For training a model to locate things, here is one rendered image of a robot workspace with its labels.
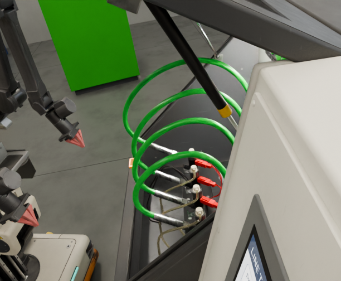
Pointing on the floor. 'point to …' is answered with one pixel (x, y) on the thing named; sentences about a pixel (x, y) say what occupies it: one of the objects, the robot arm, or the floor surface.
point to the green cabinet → (91, 43)
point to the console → (295, 169)
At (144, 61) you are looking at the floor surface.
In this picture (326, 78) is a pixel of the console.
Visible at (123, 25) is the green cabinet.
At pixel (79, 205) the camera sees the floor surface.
